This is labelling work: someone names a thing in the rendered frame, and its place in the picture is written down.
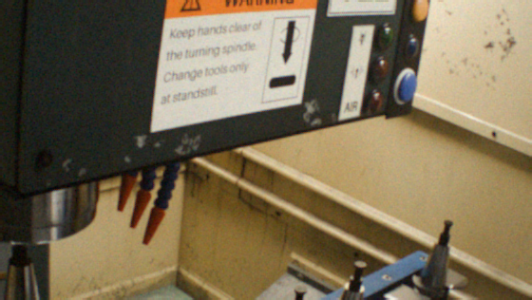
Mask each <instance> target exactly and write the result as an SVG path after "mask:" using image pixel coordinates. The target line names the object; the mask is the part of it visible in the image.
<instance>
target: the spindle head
mask: <svg viewBox="0 0 532 300"><path fill-rule="evenodd" d="M166 2H167V0H0V188H2V189H3V190H4V191H6V193H7V194H9V195H10V196H12V197H13V198H14V199H15V200H18V199H22V198H28V197H35V196H38V195H41V194H48V193H51V192H54V191H58V190H62V189H68V188H71V187H76V186H79V185H82V184H89V183H93V182H96V181H100V180H104V179H107V178H114V177H116V178H117V177H121V176H124V175H128V174H132V173H136V172H139V171H143V170H147V169H151V168H155V167H156V168H158V167H163V166H165V165H169V164H174V163H177V162H182V161H186V160H190V159H196V158H201V157H205V156H208V155H213V154H216V153H220V152H224V151H228V150H233V149H240V148H245V147H248V146H252V145H257V144H261V143H265V142H269V141H276V140H280V139H284V138H289V137H292V136H296V135H300V134H304V133H309V132H313V131H315V130H320V129H329V128H332V127H336V126H340V125H343V124H347V123H352V122H359V121H363V120H370V119H373V118H377V117H381V116H385V115H386V111H387V103H388V99H389V94H390V83H391V79H392V74H393V67H394V63H395V58H396V57H395V54H396V50H397V47H398V38H399V34H400V27H401V23H402V15H403V11H404V3H405V0H396V5H395V9H394V14H392V13H388V14H364V15H356V14H353V15H341V16H335V15H329V16H327V15H326V12H327V7H328V2H329V0H317V3H316V8H315V13H314V22H313V31H312V37H311V47H310V52H309V57H308V63H307V67H306V73H305V84H304V89H303V94H302V100H301V103H299V104H294V105H290V106H285V105H284V106H280V107H275V108H270V109H265V110H260V111H256V112H250V113H246V114H241V115H235V116H231V117H226V118H221V119H216V120H211V121H207V122H198V123H193V124H188V125H184V126H179V127H174V128H169V129H165V130H160V131H156V132H150V125H151V117H152V107H153V99H154V91H155V87H156V81H157V72H158V62H159V54H160V45H161V39H162V30H163V21H164V13H165V5H166ZM385 23H390V24H392V26H393V27H394V33H395V38H394V40H393V42H392V46H391V47H389V48H388V49H387V50H386V51H382V50H380V49H378V47H377V45H376V38H375V35H376V33H377V31H378V29H380V27H381V26H382V25H383V24H385ZM361 26H373V35H372V40H371V44H370V46H371V48H370V56H369V60H368V63H369V64H368V69H367V74H366V79H365V87H364V92H363V96H362V101H361V109H360V114H359V117H355V118H354V117H352V118H347V119H344V120H339V119H338V115H339V110H340V108H339V105H340V100H341V96H342V91H343V86H344V82H345V79H344V77H345V72H346V67H347V63H348V58H349V56H348V54H349V48H350V44H351V40H352V38H351V35H352V27H361ZM382 55H383V56H386V57H387V58H388V59H389V73H388V77H387V78H386V79H385V80H384V81H383V82H382V83H381V84H375V83H374V82H373V81H372V80H371V65H372V64H373V62H374V60H375V58H376V57H377V58H378V57H379V56H382ZM375 88H380V89H382V91H383V93H384V98H385V99H384V103H383V106H382V108H381V110H380V111H379V113H378V114H376V115H375V116H373V117H370V116H368V115H367V114H366V112H365V107H364V105H365V101H366V99H367V97H368V94H369V93H370V92H371V91H372V90H373V89H375Z"/></svg>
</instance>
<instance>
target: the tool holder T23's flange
mask: <svg viewBox="0 0 532 300"><path fill-rule="evenodd" d="M418 279H419V277H417V276H415V275H414V276H413V279H412V282H411V286H410V289H413V290H415V291H417V292H419V293H421V294H423V295H424V296H426V297H428V298H429V299H432V300H447V297H448V294H449V290H450V287H451V283H450V281H448V279H446V285H445V286H444V287H443V288H441V289H433V288H427V287H426V286H424V285H422V284H421V283H420V282H419V280H418Z"/></svg>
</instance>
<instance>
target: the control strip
mask: <svg viewBox="0 0 532 300"><path fill-rule="evenodd" d="M415 1H416V0H405V3H404V11H403V15H402V23H401V27H400V34H399V38H398V47H397V50H396V54H395V57H396V58H395V63H394V67H393V74H392V79H391V83H390V91H389V99H388V103H387V111H386V116H385V120H388V119H393V118H396V117H400V116H407V115H410V113H411V108H412V105H413V103H412V101H413V97H414V96H413V97H412V99H411V100H410V101H408V102H406V103H402V102H400V100H399V99H398V95H397V92H398V89H397V86H398V84H399V83H400V81H401V79H402V76H403V75H405V74H407V73H408V72H410V73H412V74H414V75H415V77H416V79H417V78H418V70H419V65H420V63H421V60H420V58H421V55H422V50H423V43H424V40H425V32H426V28H427V20H428V11H429V7H430V0H427V1H428V10H427V16H426V17H425V19H424V20H422V21H421V22H416V21H414V19H413V16H412V8H413V5H414V2H415ZM386 28H392V29H393V32H394V27H393V26H392V24H390V23H385V24H383V25H382V26H381V27H380V29H378V31H377V33H376V35H375V38H376V45H377V47H378V49H380V50H382V51H386V50H387V49H388V48H389V47H391V46H392V45H390V46H388V47H383V46H382V44H381V37H382V33H383V31H384V29H386ZM413 39H416V40H417V41H418V43H419V46H418V52H417V53H416V55H414V57H412V58H409V56H408V54H407V48H408V45H409V41H410V40H413ZM382 60H386V61H387V63H388V65H389V69H388V72H387V76H386V77H385V78H384V79H382V80H380V81H379V80H377V79H376V77H375V71H376V68H377V65H378V64H379V63H380V62H381V61H382ZM389 70H390V61H389V59H388V58H387V57H386V56H383V55H382V56H379V57H378V58H377V57H376V58H375V60H374V62H373V64H372V65H371V67H370V76H371V80H372V81H373V82H374V83H375V84H381V83H382V82H383V81H384V80H385V79H386V78H387V77H388V73H389ZM376 93H380V94H381V95H382V97H383V102H382V105H381V107H380V109H379V110H378V111H377V112H375V113H371V109H370V106H371V105H370V102H371V98H372V97H373V96H374V95H375V94H376ZM384 99H385V98H384V93H383V91H382V89H380V88H375V89H373V90H372V91H371V92H370V93H369V94H368V97H367V99H366V101H365V105H364V107H365V112H366V114H367V115H368V116H370V117H373V116H375V115H376V114H378V113H379V111H380V110H381V108H382V106H383V103H384Z"/></svg>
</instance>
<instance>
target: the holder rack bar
mask: <svg viewBox="0 0 532 300"><path fill-rule="evenodd" d="M427 259H428V255H427V254H425V253H423V252H421V251H420V252H417V253H413V254H410V255H409V256H407V257H404V258H402V259H401V260H399V261H397V262H395V263H393V264H391V265H389V266H387V267H386V268H384V269H382V270H380V271H378V272H375V273H373V274H371V275H369V276H368V277H366V278H364V280H363V284H362V286H364V298H363V300H387V298H383V297H382V295H383V293H384V291H389V290H391V289H392V288H394V287H396V286H398V285H399V284H402V285H405V286H407V287H409V288H410V286H411V282H412V279H413V276H414V275H415V276H417V277H419V274H420V272H421V271H422V269H423V268H424V265H425V264H426V262H427ZM343 290H344V288H342V289H340V290H338V291H336V292H333V293H331V294H327V295H325V296H323V297H321V298H319V299H317V300H339V298H340V296H341V294H342V291H343Z"/></svg>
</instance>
